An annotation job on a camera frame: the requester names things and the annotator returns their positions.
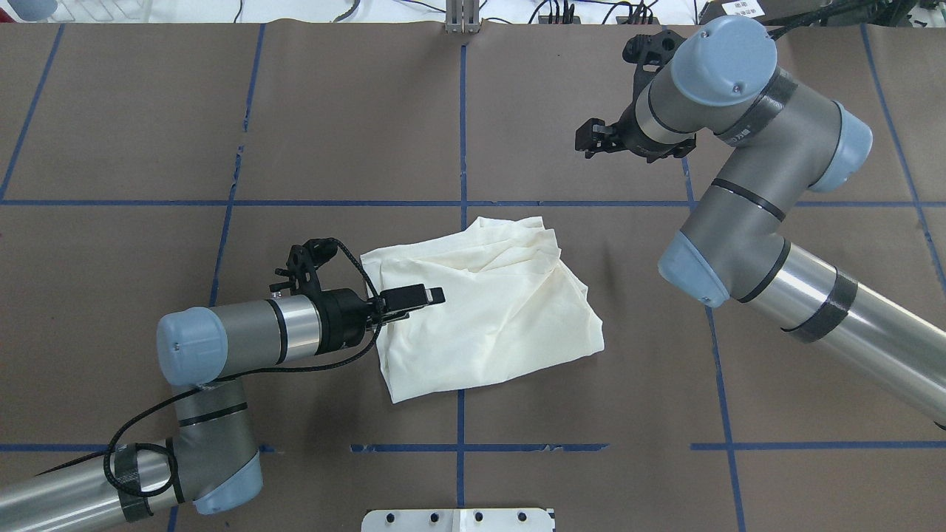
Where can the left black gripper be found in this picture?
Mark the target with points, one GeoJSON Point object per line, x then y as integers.
{"type": "Point", "coordinates": [341, 318]}

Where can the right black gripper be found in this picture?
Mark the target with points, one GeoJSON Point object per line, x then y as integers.
{"type": "Point", "coordinates": [630, 137]}

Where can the cream long-sleeve cat shirt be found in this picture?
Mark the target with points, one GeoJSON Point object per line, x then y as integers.
{"type": "Point", "coordinates": [511, 307]}

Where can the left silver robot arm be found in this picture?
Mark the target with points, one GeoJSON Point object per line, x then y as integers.
{"type": "Point", "coordinates": [213, 461]}

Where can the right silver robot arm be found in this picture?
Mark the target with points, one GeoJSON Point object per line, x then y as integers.
{"type": "Point", "coordinates": [785, 139]}

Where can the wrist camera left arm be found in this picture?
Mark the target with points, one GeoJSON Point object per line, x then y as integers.
{"type": "Point", "coordinates": [303, 262]}

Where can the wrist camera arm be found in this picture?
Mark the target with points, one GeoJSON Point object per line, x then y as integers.
{"type": "Point", "coordinates": [303, 262]}
{"type": "Point", "coordinates": [650, 53]}

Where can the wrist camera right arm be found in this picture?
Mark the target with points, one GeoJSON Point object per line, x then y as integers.
{"type": "Point", "coordinates": [650, 53]}

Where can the aluminium frame post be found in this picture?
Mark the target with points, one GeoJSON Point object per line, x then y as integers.
{"type": "Point", "coordinates": [462, 17]}

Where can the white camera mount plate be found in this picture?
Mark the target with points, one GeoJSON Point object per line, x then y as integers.
{"type": "Point", "coordinates": [460, 519]}

